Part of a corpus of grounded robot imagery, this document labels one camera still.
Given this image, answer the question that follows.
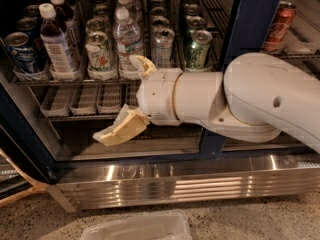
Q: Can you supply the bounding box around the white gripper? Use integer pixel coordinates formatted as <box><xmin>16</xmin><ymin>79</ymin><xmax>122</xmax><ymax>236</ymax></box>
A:
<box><xmin>93</xmin><ymin>55</ymin><xmax>183</xmax><ymax>146</ymax></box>

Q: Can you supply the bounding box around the clear front water bottle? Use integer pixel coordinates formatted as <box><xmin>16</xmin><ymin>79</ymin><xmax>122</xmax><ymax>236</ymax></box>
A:
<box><xmin>113</xmin><ymin>8</ymin><xmax>144</xmax><ymax>80</ymax></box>

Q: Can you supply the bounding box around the clear water bottle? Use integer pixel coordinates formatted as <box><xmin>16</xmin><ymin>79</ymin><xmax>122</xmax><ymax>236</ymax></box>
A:
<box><xmin>116</xmin><ymin>0</ymin><xmax>143</xmax><ymax>25</ymax></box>
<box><xmin>113</xmin><ymin>8</ymin><xmax>144</xmax><ymax>80</ymax></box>

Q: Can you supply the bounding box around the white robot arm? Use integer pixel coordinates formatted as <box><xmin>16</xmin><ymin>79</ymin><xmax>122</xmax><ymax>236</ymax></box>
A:
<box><xmin>93</xmin><ymin>53</ymin><xmax>320</xmax><ymax>153</ymax></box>

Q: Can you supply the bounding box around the front dark tea bottle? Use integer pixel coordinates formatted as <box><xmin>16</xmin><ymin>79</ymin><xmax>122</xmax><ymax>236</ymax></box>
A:
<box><xmin>39</xmin><ymin>3</ymin><xmax>79</xmax><ymax>81</ymax></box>

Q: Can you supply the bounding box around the dark tea bottle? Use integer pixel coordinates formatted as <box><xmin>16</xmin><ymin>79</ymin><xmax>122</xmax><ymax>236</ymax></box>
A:
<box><xmin>39</xmin><ymin>3</ymin><xmax>79</xmax><ymax>81</ymax></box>
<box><xmin>50</xmin><ymin>0</ymin><xmax>81</xmax><ymax>62</ymax></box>

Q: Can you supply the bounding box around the stainless fridge base grille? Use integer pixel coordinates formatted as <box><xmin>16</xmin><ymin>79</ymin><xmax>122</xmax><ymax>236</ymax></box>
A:
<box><xmin>48</xmin><ymin>153</ymin><xmax>320</xmax><ymax>212</ymax></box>

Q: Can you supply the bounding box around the front white green can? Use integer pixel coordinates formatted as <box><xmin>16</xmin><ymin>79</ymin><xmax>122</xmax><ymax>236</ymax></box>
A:
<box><xmin>85</xmin><ymin>31</ymin><xmax>115</xmax><ymax>72</ymax></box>

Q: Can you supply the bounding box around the white green can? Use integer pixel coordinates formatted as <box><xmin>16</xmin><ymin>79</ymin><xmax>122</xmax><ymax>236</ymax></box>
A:
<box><xmin>86</xmin><ymin>17</ymin><xmax>109</xmax><ymax>33</ymax></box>
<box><xmin>85</xmin><ymin>31</ymin><xmax>115</xmax><ymax>72</ymax></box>

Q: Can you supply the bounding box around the front silver slim can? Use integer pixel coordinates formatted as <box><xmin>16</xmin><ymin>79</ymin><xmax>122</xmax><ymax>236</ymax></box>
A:
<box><xmin>154</xmin><ymin>28</ymin><xmax>175</xmax><ymax>68</ymax></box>

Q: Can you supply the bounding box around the front green soda can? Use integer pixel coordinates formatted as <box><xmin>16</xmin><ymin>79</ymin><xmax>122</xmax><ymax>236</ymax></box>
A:
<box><xmin>185</xmin><ymin>30</ymin><xmax>212</xmax><ymax>70</ymax></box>

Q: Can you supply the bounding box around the green soda can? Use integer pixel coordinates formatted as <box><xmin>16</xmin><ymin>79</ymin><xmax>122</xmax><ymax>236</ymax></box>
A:
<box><xmin>186</xmin><ymin>16</ymin><xmax>206</xmax><ymax>34</ymax></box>
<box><xmin>185</xmin><ymin>30</ymin><xmax>212</xmax><ymax>70</ymax></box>

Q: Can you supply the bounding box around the front blue soda can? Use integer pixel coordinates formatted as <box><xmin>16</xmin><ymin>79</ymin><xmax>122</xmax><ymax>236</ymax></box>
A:
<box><xmin>4</xmin><ymin>32</ymin><xmax>39</xmax><ymax>74</ymax></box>

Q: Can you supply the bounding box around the blue soda can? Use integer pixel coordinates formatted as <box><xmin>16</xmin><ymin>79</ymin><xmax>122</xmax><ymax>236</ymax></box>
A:
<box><xmin>4</xmin><ymin>32</ymin><xmax>39</xmax><ymax>74</ymax></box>
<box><xmin>16</xmin><ymin>17</ymin><xmax>48</xmax><ymax>70</ymax></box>

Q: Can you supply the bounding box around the clear plastic bin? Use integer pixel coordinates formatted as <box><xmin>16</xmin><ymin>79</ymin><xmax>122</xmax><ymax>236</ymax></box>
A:
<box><xmin>80</xmin><ymin>209</ymin><xmax>193</xmax><ymax>240</ymax></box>

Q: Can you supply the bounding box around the red cola can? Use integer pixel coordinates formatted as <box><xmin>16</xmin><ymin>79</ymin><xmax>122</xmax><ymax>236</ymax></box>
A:
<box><xmin>263</xmin><ymin>1</ymin><xmax>296</xmax><ymax>52</ymax></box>

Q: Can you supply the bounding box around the middle wire shelf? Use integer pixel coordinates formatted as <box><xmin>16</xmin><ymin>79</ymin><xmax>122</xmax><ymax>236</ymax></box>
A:
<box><xmin>28</xmin><ymin>80</ymin><xmax>144</xmax><ymax>122</ymax></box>

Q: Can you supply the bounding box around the wire shelf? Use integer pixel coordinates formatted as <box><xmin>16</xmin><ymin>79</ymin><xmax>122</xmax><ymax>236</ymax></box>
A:
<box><xmin>28</xmin><ymin>80</ymin><xmax>144</xmax><ymax>122</ymax></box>
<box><xmin>16</xmin><ymin>0</ymin><xmax>320</xmax><ymax>86</ymax></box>

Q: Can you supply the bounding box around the top wire shelf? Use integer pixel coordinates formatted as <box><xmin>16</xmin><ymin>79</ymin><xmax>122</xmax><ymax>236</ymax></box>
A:
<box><xmin>16</xmin><ymin>0</ymin><xmax>320</xmax><ymax>86</ymax></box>

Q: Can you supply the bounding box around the wooden frame piece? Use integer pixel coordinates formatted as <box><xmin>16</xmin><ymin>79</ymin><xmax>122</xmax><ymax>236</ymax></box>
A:
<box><xmin>0</xmin><ymin>149</ymin><xmax>48</xmax><ymax>207</ymax></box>

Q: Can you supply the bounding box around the blue fridge door frame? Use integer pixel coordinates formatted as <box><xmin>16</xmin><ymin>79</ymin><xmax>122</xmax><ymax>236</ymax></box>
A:
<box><xmin>199</xmin><ymin>0</ymin><xmax>288</xmax><ymax>156</ymax></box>

